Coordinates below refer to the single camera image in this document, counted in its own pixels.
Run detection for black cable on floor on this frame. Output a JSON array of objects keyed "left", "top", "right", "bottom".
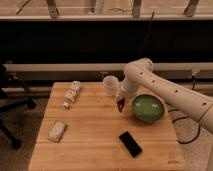
[{"left": 168, "top": 75, "right": 202, "bottom": 145}]

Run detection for black phone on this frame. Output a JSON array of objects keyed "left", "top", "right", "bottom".
[{"left": 119, "top": 131, "right": 142, "bottom": 157}]

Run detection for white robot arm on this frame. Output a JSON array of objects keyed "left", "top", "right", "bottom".
[{"left": 116, "top": 58, "right": 213, "bottom": 134}]

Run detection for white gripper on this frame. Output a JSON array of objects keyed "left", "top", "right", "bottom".
[{"left": 115, "top": 86, "right": 132, "bottom": 107}]

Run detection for green ceramic bowl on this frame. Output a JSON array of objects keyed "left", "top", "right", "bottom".
[{"left": 132, "top": 94, "right": 165, "bottom": 123}]

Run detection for white tube package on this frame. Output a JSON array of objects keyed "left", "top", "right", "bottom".
[{"left": 63, "top": 81, "right": 81, "bottom": 109}]

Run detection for black office chair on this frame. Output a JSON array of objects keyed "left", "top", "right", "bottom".
[{"left": 0, "top": 64, "right": 36, "bottom": 150}]

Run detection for thin black hanging cable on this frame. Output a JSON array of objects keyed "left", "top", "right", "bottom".
[{"left": 136, "top": 11, "right": 156, "bottom": 61}]

